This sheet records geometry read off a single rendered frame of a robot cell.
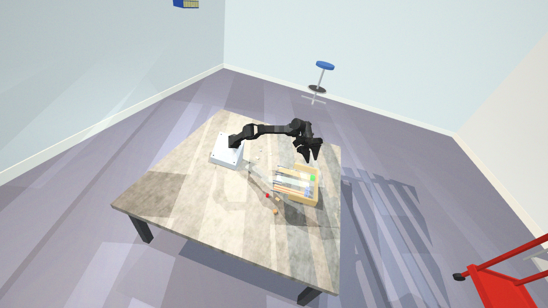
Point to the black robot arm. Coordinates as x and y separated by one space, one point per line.
292 129

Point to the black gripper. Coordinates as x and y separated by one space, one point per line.
312 143

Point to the pale yellow flat strip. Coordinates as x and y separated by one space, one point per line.
286 171

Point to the beige strip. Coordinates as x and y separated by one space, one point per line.
282 189

